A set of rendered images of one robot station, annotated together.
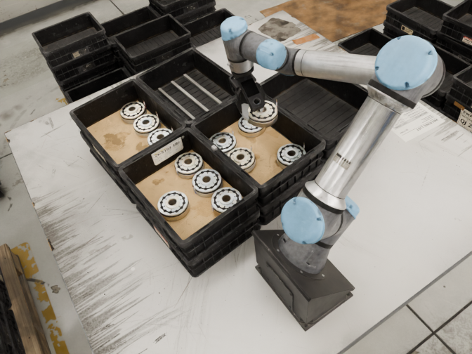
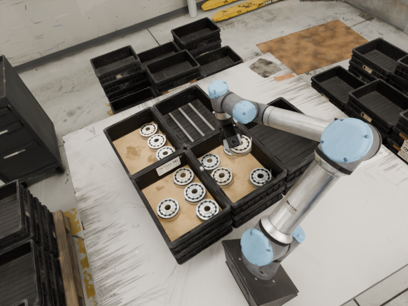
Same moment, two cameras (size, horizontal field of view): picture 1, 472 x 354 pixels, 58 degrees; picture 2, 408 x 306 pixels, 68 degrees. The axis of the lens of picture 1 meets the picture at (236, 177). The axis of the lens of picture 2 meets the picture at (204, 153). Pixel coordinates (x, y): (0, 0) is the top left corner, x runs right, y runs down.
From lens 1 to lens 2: 0.22 m
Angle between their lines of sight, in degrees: 6
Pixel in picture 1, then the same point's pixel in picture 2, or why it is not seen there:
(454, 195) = (388, 219)
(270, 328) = not seen: outside the picture
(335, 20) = (312, 54)
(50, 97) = (101, 102)
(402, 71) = (342, 148)
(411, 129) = not seen: hidden behind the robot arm
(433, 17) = (390, 59)
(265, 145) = (241, 166)
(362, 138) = (307, 193)
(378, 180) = (328, 200)
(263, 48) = (238, 108)
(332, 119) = (295, 149)
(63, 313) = not seen: hidden behind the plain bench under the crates
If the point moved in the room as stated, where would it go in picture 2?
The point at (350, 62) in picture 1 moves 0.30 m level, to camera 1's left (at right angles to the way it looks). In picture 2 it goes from (306, 124) to (215, 130)
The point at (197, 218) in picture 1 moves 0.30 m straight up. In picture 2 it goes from (184, 221) to (170, 184)
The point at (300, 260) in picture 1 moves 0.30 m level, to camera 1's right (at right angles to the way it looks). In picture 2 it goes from (256, 269) to (343, 267)
